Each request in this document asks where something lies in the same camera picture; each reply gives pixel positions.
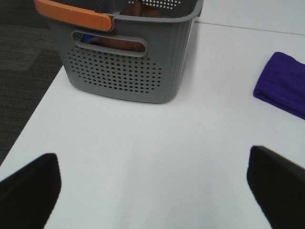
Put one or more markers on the brown towel in basket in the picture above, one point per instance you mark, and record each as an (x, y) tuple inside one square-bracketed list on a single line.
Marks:
[(138, 9)]

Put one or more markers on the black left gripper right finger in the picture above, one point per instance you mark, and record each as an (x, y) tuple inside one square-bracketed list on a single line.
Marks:
[(278, 186)]

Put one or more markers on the orange basket handle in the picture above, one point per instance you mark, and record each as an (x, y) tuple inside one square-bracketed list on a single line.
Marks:
[(74, 15)]

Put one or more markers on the blue towel in basket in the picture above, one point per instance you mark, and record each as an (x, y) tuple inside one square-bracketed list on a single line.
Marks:
[(90, 39)]

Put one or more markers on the folded purple towel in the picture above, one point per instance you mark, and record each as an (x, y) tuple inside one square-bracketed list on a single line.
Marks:
[(282, 84)]

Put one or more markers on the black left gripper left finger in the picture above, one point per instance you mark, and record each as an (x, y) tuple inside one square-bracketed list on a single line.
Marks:
[(28, 196)]

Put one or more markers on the grey perforated plastic basket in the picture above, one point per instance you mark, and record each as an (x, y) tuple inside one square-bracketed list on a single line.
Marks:
[(151, 76)]

